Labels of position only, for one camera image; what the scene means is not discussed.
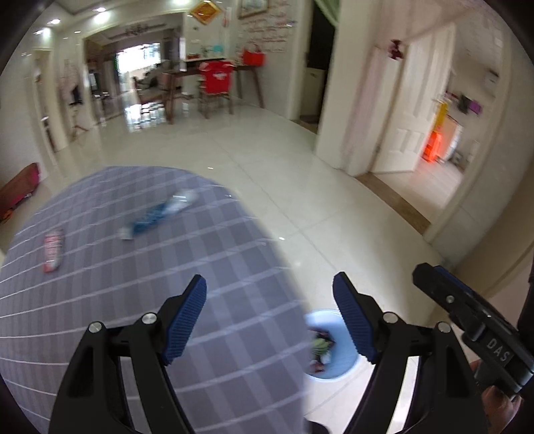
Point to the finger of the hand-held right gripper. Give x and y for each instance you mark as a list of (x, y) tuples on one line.
[(448, 278), (442, 294)]

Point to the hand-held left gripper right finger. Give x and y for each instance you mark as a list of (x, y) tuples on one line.
[(354, 323)]

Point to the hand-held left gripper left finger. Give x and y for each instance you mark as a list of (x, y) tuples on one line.
[(185, 323)]

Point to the light blue plastic bin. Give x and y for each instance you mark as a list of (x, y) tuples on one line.
[(323, 320)]

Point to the person's right hand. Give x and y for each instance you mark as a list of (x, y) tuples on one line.
[(496, 407)]

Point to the green wrapper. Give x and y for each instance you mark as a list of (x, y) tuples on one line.
[(321, 345)]

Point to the grey checked tablecloth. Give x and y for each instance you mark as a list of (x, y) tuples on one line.
[(125, 292)]

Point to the blue crumpled wrapper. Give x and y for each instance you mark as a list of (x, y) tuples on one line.
[(154, 215)]

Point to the orange plastic stool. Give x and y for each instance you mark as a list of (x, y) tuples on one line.
[(432, 148)]

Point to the red and white packet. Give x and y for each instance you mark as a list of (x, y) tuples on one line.
[(53, 250)]

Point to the yellow box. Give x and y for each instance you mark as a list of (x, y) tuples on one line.
[(441, 117)]

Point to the purple bag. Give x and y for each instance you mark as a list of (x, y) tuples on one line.
[(471, 104)]

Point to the white panel door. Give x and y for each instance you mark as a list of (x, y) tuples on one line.
[(409, 104)]

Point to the brown low bench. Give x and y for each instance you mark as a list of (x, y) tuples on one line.
[(21, 185)]

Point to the wooden chair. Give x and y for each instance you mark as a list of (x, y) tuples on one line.
[(148, 96), (215, 97)]

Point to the white low cabinet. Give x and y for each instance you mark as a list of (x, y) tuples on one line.
[(316, 92)]

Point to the dark red door ornament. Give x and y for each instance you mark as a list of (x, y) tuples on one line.
[(397, 49)]

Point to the red shirt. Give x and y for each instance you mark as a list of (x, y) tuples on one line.
[(216, 77)]

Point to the dark wooden dining table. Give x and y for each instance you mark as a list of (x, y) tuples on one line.
[(187, 71)]

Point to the clothes stand with garments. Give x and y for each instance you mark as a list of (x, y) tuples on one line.
[(71, 87)]

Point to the teal box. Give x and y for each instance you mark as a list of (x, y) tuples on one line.
[(216, 49)]

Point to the small crystal chandelier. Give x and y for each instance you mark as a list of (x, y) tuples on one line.
[(137, 30)]

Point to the gold and red framed picture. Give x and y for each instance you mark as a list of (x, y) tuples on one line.
[(203, 11)]

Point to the large framed picture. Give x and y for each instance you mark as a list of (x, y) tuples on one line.
[(252, 6)]

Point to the group of white wall sheets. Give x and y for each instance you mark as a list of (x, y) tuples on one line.
[(271, 31)]

